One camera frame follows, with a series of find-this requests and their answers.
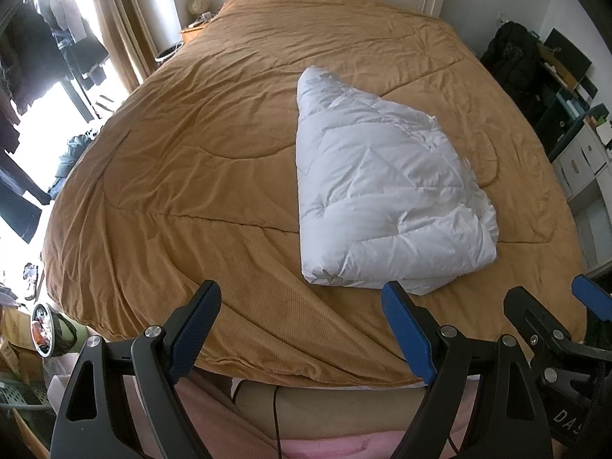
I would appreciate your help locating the green box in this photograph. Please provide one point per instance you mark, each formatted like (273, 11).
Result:
(597, 117)

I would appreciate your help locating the hanging dark clothes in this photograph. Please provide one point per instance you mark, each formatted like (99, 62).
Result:
(43, 48)

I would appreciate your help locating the cardboard box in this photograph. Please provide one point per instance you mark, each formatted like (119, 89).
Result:
(16, 339)

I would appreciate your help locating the pile of blue jeans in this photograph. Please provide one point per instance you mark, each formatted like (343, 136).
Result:
(76, 158)

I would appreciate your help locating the beige cloth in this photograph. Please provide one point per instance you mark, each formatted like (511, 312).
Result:
(334, 406)

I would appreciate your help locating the woven ball lamp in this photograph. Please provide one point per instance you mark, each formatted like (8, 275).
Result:
(196, 5)

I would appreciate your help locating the green plastic basket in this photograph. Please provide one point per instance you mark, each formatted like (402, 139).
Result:
(24, 394)

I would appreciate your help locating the pair of shoes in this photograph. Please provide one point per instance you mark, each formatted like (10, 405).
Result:
(32, 282)

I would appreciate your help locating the black round bin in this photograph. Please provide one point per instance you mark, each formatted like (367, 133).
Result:
(167, 53)

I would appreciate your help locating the black hanging jacket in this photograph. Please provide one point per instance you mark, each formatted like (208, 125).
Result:
(511, 67)

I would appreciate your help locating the person's pink clothing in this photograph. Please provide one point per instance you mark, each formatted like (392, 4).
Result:
(334, 447)

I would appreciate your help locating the beige curtain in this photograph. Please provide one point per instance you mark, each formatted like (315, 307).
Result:
(124, 24)

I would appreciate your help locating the white quilted jacket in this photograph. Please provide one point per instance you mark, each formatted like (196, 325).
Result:
(382, 191)

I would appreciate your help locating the wooden nightstand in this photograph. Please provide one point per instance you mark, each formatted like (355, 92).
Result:
(193, 33)

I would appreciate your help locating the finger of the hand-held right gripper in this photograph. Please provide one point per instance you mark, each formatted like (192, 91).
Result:
(595, 299)
(530, 311)

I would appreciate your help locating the black bin with cans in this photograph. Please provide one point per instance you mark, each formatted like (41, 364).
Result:
(52, 332)

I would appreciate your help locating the black monitor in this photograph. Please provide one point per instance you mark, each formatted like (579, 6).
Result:
(569, 57)

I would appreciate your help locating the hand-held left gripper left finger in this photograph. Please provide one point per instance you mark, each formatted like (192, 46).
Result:
(191, 334)

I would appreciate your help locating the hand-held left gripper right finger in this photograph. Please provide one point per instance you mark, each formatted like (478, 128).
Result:
(411, 334)

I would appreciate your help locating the white dressing table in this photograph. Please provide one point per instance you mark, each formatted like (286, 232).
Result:
(583, 167)

